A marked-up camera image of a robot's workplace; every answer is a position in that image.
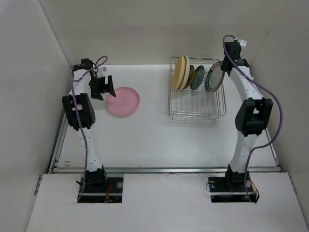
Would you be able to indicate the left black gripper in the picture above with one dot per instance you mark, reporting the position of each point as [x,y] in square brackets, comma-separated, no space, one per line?
[105,87]

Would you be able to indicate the pink plastic plate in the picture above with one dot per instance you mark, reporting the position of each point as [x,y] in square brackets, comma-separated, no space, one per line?
[124,103]

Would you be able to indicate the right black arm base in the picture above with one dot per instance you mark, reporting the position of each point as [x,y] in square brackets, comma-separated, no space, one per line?
[220,192]

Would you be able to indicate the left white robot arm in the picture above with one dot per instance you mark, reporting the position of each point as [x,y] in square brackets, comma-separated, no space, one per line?
[88,82]

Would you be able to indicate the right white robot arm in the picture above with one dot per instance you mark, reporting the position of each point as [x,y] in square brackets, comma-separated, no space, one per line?
[251,119]

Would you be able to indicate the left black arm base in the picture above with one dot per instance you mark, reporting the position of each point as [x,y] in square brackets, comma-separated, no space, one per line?
[111,192]

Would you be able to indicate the tan yellow plate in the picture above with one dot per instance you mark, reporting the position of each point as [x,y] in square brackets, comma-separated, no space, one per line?
[178,73]

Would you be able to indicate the white plate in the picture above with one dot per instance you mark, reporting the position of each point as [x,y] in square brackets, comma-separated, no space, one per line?
[186,73]

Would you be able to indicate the brown gold plate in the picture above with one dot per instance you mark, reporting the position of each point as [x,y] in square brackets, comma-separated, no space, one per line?
[190,77]

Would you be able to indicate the dark green plate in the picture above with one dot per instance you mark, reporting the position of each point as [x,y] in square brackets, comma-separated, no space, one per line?
[198,77]

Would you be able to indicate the blue rimmed grey plate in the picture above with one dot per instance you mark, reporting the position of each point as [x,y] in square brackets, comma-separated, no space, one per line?
[214,77]

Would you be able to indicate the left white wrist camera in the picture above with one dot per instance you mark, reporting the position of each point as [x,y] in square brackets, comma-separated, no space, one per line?
[101,71]

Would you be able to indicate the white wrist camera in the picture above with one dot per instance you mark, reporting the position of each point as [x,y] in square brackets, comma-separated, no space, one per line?
[101,71]
[242,43]

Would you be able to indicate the metal wire dish rack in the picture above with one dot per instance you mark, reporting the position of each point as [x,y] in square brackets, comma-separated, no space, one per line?
[195,104]

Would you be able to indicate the front aluminium rail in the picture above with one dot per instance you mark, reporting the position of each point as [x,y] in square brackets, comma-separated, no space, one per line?
[113,170]

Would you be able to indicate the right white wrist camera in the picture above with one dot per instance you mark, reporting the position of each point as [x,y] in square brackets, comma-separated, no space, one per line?
[242,43]

